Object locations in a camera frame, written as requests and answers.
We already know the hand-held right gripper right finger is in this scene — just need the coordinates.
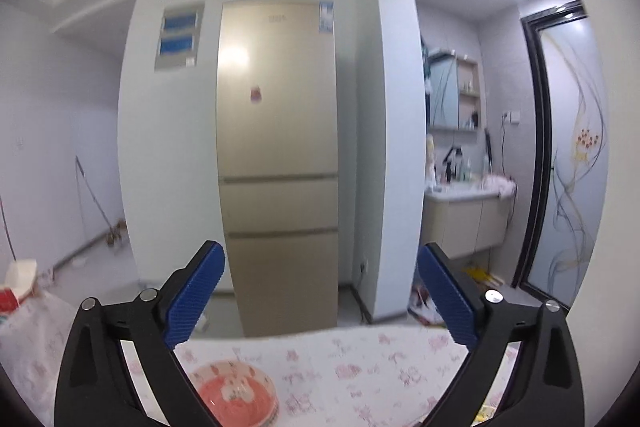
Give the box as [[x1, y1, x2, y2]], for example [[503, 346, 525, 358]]
[[416, 242, 586, 427]]

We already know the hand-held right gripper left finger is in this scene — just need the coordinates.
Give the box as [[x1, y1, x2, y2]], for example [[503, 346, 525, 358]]
[[55, 240, 226, 427]]

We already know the pink strawberry bowl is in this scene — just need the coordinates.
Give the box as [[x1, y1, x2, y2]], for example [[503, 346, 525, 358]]
[[210, 399, 280, 427], [186, 359, 278, 423]]

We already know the red and white plastic bag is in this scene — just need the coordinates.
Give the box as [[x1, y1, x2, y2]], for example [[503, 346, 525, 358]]
[[407, 284, 443, 323]]

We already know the yellow plastic item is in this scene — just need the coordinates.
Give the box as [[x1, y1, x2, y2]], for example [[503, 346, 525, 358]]
[[462, 264, 503, 290]]

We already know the beige vanity cabinet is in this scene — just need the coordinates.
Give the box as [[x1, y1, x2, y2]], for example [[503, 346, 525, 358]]
[[424, 187, 516, 260]]

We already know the pink printed tablecloth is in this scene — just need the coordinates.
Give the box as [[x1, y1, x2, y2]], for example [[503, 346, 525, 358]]
[[0, 292, 526, 427]]

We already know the white and pink cloth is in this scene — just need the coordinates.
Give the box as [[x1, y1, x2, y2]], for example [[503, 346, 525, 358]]
[[481, 174, 518, 196]]

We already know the black faucet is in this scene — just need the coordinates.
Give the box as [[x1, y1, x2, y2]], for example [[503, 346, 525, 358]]
[[445, 147, 463, 182]]

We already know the blonde doll figurine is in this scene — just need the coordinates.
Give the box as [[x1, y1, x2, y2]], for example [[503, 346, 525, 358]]
[[424, 134, 437, 188]]

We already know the metal mop pole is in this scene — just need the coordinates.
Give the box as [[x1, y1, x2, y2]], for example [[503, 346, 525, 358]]
[[75, 155, 118, 248]]

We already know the gold refrigerator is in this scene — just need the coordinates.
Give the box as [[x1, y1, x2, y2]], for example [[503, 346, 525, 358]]
[[216, 0, 341, 338]]

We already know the red and white box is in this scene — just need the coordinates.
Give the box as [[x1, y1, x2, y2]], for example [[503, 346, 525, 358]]
[[0, 259, 40, 315]]

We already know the patterned frosted glass door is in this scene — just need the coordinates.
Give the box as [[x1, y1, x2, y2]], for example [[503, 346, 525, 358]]
[[522, 14, 611, 308]]

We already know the thin dark pole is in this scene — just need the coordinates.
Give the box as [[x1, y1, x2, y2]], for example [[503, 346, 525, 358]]
[[0, 197, 16, 263]]

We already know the bathroom mirror cabinet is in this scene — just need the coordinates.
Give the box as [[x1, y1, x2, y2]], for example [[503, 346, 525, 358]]
[[424, 49, 482, 132]]

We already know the grey electrical panel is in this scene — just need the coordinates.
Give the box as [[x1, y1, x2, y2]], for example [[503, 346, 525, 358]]
[[152, 2, 206, 72]]

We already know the black door frame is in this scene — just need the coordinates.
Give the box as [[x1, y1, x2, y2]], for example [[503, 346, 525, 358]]
[[512, 0, 588, 313]]

